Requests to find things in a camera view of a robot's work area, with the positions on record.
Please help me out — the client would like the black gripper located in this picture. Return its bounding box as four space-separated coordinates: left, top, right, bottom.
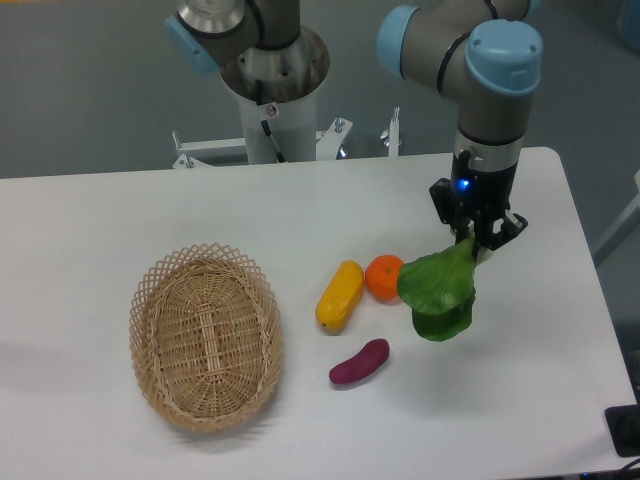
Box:
429 149 528 251

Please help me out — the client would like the green leafy vegetable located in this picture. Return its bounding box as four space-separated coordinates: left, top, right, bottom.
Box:
397 238 477 342

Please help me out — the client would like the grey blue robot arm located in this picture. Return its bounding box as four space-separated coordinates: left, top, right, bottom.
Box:
165 1 543 250

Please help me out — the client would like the orange tangerine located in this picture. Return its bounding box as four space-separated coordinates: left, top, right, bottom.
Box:
365 254 404 303

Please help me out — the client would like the yellow mango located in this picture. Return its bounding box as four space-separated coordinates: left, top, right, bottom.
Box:
315 260 364 335

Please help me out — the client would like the purple sweet potato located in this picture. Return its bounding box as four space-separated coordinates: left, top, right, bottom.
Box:
328 338 390 386

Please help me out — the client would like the black box at edge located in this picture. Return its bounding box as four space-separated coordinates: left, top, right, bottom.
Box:
605 404 639 458

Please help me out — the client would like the woven wicker basket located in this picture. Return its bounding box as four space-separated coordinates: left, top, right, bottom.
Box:
129 243 284 433

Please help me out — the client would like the white frame at right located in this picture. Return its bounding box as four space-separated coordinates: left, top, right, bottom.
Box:
592 172 639 268

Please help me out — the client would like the black cable on pedestal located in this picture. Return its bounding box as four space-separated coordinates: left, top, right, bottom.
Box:
254 79 289 164

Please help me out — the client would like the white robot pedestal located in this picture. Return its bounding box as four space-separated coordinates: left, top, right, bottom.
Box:
165 16 353 168

